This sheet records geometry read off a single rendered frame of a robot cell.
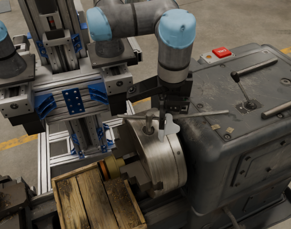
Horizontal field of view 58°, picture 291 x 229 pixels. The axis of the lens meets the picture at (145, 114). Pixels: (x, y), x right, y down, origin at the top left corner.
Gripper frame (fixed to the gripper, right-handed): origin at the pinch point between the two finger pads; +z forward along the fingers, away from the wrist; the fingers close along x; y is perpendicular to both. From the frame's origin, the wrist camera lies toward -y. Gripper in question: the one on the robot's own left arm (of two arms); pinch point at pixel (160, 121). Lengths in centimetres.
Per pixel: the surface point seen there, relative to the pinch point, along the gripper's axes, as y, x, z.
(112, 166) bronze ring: -15.6, -6.3, 18.6
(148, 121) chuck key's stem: -3.6, 0.6, 1.1
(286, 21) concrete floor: 187, 312, 155
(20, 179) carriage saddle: -58, -4, 41
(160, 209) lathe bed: 2.3, -12.5, 42.3
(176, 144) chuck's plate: 5.8, -2.2, 8.8
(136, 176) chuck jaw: -6.7, -10.1, 18.1
